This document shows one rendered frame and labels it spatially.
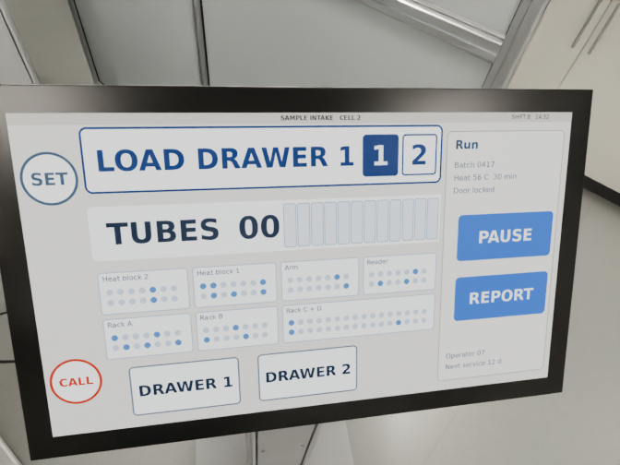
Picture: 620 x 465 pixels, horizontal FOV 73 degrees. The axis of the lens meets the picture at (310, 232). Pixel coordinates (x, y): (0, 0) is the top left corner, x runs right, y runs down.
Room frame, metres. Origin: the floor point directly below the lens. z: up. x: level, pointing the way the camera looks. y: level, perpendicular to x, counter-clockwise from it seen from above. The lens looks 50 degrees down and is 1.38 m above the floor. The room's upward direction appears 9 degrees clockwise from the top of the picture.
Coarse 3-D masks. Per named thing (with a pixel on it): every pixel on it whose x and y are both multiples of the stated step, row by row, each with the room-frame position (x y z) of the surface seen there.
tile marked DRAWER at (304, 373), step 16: (272, 352) 0.16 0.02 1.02; (288, 352) 0.16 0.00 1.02; (304, 352) 0.16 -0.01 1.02; (320, 352) 0.17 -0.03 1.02; (336, 352) 0.17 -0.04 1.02; (352, 352) 0.17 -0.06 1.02; (272, 368) 0.15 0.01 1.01; (288, 368) 0.15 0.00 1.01; (304, 368) 0.15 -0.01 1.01; (320, 368) 0.16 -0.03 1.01; (336, 368) 0.16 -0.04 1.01; (352, 368) 0.16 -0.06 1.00; (272, 384) 0.14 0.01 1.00; (288, 384) 0.14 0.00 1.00; (304, 384) 0.14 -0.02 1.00; (320, 384) 0.15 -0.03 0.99; (336, 384) 0.15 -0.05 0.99; (352, 384) 0.15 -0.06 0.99
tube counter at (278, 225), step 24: (240, 216) 0.23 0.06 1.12; (264, 216) 0.24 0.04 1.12; (288, 216) 0.24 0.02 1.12; (312, 216) 0.25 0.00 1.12; (336, 216) 0.25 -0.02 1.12; (360, 216) 0.26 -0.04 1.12; (384, 216) 0.26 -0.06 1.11; (408, 216) 0.27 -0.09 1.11; (432, 216) 0.27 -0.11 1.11; (240, 240) 0.22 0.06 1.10; (264, 240) 0.22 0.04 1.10; (288, 240) 0.23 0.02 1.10; (312, 240) 0.23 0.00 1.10; (336, 240) 0.24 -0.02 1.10; (360, 240) 0.24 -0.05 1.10; (384, 240) 0.25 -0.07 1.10; (408, 240) 0.25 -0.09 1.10; (432, 240) 0.26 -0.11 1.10
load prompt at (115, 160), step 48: (96, 144) 0.24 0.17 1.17; (144, 144) 0.25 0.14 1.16; (192, 144) 0.26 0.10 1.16; (240, 144) 0.27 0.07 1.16; (288, 144) 0.28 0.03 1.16; (336, 144) 0.29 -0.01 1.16; (384, 144) 0.30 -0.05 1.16; (432, 144) 0.31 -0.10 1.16; (96, 192) 0.22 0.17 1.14; (144, 192) 0.23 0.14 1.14
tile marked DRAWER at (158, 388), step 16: (128, 368) 0.13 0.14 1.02; (144, 368) 0.13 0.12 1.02; (160, 368) 0.13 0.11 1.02; (176, 368) 0.13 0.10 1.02; (192, 368) 0.14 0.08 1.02; (208, 368) 0.14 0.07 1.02; (224, 368) 0.14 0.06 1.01; (144, 384) 0.12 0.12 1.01; (160, 384) 0.12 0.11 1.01; (176, 384) 0.12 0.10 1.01; (192, 384) 0.13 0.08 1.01; (208, 384) 0.13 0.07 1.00; (224, 384) 0.13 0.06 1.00; (240, 384) 0.13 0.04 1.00; (144, 400) 0.11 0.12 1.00; (160, 400) 0.11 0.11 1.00; (176, 400) 0.11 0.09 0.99; (192, 400) 0.12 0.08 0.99; (208, 400) 0.12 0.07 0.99; (224, 400) 0.12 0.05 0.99; (240, 400) 0.12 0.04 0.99
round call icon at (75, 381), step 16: (48, 368) 0.11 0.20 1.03; (64, 368) 0.12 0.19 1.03; (80, 368) 0.12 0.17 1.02; (96, 368) 0.12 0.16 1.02; (48, 384) 0.10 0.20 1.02; (64, 384) 0.11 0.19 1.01; (80, 384) 0.11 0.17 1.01; (96, 384) 0.11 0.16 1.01; (64, 400) 0.10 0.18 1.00; (80, 400) 0.10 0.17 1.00; (96, 400) 0.10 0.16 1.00
